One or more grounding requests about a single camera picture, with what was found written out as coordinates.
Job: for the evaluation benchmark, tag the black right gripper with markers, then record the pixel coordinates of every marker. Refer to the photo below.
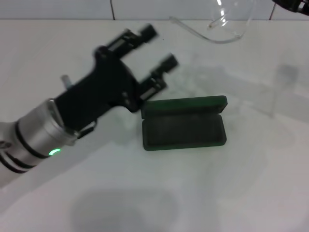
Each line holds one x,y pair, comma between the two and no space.
292,4

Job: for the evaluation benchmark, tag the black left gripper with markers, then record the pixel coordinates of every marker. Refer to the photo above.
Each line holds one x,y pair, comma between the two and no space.
103,89

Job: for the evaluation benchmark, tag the clear transparent glasses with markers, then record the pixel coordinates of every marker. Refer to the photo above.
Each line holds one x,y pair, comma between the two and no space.
236,14

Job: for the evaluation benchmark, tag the green glasses case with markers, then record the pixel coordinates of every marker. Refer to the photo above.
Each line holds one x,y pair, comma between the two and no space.
183,130

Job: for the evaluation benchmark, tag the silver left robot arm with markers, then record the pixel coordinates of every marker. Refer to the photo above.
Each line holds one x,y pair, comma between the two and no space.
33,135

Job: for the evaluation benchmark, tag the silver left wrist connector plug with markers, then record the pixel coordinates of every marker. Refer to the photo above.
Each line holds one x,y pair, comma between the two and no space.
66,81

